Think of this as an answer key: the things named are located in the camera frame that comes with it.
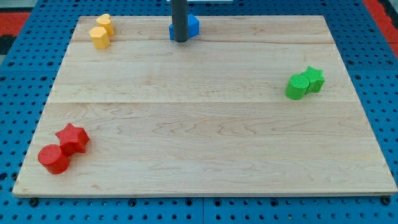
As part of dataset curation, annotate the wooden board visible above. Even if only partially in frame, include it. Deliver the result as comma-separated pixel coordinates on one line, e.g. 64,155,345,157
13,16,397,198

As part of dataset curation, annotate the green star block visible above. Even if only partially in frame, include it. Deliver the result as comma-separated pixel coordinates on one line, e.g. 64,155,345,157
302,66,325,94

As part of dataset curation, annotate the red star block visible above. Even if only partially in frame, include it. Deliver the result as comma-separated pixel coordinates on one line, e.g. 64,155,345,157
55,123,90,156

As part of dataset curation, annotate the blue block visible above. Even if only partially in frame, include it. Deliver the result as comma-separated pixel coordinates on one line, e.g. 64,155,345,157
169,14,200,40

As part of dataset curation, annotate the green cylinder block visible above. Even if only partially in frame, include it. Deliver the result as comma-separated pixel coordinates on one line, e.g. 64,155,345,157
285,74,310,100

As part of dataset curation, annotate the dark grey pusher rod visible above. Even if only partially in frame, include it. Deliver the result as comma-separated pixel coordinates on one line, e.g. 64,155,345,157
170,0,189,42

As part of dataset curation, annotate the yellow hexagon block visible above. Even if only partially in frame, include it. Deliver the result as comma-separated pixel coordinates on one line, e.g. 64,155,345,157
89,27,111,49

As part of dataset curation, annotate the yellow heart block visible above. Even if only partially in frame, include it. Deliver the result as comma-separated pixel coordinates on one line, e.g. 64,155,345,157
96,14,114,36

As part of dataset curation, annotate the red cylinder block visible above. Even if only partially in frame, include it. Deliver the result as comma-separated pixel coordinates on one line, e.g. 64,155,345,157
37,144,70,174

